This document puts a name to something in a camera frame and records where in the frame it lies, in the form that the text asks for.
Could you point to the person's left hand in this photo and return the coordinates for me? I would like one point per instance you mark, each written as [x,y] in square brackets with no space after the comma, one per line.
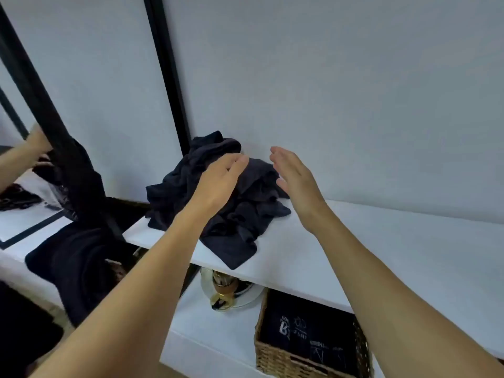
[218,185]

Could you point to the person's left forearm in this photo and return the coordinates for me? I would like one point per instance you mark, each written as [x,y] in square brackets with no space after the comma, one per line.
[130,311]

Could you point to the heap of dark navy towels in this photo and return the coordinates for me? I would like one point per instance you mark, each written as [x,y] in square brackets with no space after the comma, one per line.
[236,232]

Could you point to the gold black object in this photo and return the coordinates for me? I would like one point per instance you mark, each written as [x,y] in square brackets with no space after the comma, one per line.
[232,291]

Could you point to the person's right forearm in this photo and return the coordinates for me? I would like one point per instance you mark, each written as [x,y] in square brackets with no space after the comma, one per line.
[393,311]

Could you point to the person's right hand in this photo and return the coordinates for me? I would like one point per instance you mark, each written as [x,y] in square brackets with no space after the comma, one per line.
[299,185]

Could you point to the woven wicker basket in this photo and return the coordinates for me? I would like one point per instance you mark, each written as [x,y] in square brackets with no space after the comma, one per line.
[275,360]

